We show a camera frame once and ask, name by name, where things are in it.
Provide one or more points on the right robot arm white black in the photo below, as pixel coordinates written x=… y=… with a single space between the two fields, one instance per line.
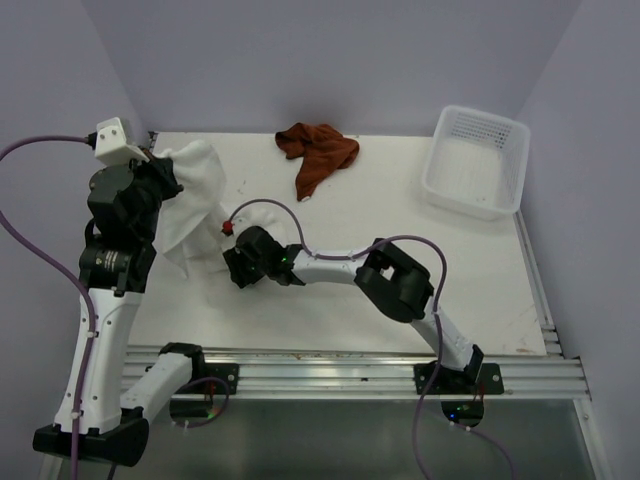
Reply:
x=395 y=283

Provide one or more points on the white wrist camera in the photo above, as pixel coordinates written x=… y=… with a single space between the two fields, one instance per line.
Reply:
x=233 y=227
x=115 y=143

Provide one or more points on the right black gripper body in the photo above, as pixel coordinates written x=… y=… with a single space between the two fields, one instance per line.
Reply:
x=245 y=270

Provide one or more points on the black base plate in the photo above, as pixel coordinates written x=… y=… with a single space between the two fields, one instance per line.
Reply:
x=449 y=382
x=222 y=379

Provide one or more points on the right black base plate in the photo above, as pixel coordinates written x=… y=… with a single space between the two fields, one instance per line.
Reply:
x=449 y=382

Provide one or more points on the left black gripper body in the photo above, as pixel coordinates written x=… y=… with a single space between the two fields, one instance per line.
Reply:
x=155 y=186

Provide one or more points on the aluminium mounting rail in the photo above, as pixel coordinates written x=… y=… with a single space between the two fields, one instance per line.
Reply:
x=324 y=375

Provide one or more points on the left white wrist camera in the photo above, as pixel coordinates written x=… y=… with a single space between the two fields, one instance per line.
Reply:
x=115 y=143

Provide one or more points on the white towel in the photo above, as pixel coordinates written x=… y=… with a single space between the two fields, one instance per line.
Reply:
x=189 y=233

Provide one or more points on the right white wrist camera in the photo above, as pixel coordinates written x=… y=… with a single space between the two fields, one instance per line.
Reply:
x=233 y=227

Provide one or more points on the brown towel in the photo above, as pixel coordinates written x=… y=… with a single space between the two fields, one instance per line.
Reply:
x=323 y=151

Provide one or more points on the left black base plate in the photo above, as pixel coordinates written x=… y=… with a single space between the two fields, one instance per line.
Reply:
x=222 y=379

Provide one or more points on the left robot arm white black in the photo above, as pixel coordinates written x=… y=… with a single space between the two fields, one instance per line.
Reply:
x=95 y=421

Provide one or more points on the white plastic basket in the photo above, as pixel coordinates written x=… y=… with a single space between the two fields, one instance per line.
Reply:
x=476 y=164

